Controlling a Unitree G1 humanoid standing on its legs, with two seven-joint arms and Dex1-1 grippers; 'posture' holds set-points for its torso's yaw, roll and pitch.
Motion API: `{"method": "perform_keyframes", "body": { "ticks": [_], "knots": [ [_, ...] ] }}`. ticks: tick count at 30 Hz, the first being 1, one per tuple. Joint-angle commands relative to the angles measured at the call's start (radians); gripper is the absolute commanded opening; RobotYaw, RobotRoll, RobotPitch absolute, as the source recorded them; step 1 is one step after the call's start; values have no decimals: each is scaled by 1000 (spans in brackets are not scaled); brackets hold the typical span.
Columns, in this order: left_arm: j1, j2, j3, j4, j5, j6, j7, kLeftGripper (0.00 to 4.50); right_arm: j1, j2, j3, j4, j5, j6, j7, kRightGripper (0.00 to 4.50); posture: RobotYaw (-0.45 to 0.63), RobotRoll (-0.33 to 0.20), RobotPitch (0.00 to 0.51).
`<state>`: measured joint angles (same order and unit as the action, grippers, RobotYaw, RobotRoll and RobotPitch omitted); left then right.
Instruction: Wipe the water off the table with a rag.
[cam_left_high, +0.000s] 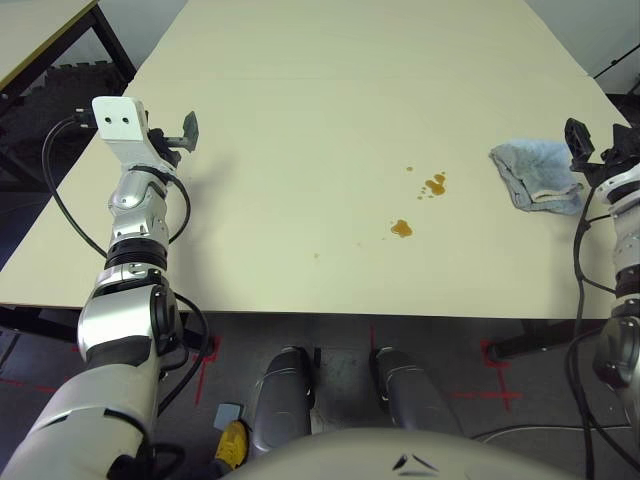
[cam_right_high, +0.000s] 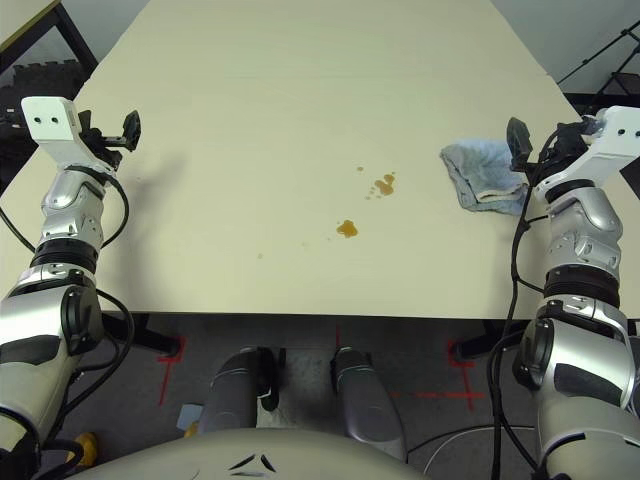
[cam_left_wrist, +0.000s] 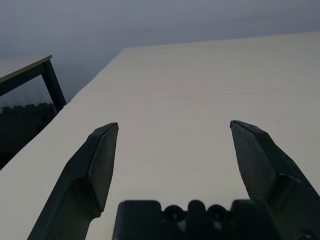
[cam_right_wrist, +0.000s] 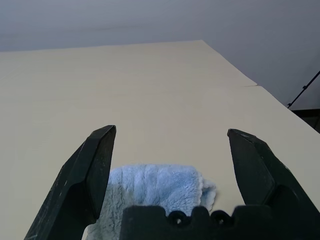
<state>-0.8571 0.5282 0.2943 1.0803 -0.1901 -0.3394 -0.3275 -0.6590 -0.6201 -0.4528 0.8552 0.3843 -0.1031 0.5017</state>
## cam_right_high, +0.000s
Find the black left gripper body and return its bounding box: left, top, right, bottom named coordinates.
left=78, top=124, right=132, bottom=169

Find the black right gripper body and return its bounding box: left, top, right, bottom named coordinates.
left=512, top=121, right=590, bottom=189

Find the fluffy light blue rag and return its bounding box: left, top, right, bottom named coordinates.
left=439, top=138, right=530, bottom=217

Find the black step stool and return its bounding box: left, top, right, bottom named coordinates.
left=596, top=71, right=640, bottom=109

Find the black foam floor mat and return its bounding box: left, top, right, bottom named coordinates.
left=0, top=61, right=82, bottom=124

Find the black tripod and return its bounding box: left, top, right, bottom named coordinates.
left=556, top=15, right=640, bottom=97

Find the wooden side table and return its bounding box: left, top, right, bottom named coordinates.
left=0, top=0, right=100, bottom=84

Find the clustered brown liquid puddle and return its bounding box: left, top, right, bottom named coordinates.
left=363, top=171, right=399, bottom=201

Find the black table foot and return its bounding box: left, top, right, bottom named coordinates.
left=101, top=311, right=184, bottom=357
left=453, top=319, right=507, bottom=362

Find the dark grey left robot leg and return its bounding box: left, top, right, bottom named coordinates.
left=198, top=346, right=287, bottom=444

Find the dark grey robot leg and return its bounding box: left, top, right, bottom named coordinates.
left=198, top=346, right=287, bottom=444
left=331, top=343, right=407, bottom=464

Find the light blue paper sheet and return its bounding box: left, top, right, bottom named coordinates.
left=178, top=403, right=204, bottom=434

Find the dark grey right robot leg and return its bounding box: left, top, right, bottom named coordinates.
left=331, top=343, right=407, bottom=464

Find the yellow object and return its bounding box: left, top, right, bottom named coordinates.
left=73, top=431, right=100, bottom=467

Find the grey robot torso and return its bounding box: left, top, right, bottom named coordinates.
left=64, top=424, right=434, bottom=480

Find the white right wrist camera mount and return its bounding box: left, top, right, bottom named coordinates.
left=532, top=105, right=640, bottom=202

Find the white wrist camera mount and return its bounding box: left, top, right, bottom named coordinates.
left=532, top=105, right=640, bottom=202
left=20, top=96, right=122, bottom=174

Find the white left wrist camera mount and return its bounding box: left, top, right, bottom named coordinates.
left=20, top=96, right=122, bottom=174

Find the black left forearm cable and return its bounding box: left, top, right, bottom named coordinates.
left=97, top=172, right=131, bottom=249

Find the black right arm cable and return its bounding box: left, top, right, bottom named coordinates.
left=487, top=128, right=559, bottom=480

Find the black left elbow cable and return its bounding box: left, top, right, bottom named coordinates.
left=29, top=285, right=137, bottom=480

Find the grey floor cable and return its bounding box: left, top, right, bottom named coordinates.
left=403, top=423, right=537, bottom=480

